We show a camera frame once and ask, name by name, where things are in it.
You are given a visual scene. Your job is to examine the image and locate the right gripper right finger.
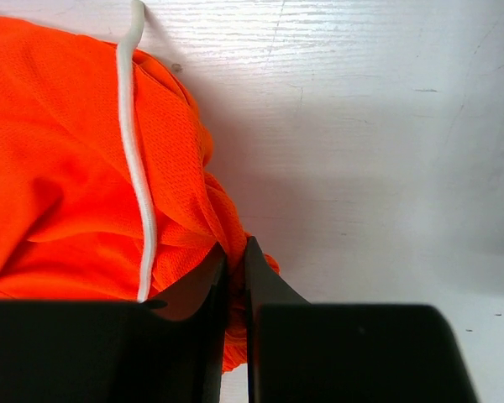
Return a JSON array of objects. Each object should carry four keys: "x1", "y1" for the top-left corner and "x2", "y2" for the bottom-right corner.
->
[{"x1": 244, "y1": 237, "x2": 310, "y2": 402}]

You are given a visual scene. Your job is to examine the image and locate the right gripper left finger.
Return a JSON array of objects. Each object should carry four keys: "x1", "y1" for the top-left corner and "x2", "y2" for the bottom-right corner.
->
[{"x1": 144, "y1": 244, "x2": 228, "y2": 402}]

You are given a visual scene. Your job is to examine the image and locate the orange shorts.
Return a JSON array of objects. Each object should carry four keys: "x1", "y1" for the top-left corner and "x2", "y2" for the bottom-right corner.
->
[{"x1": 0, "y1": 17, "x2": 249, "y2": 371}]

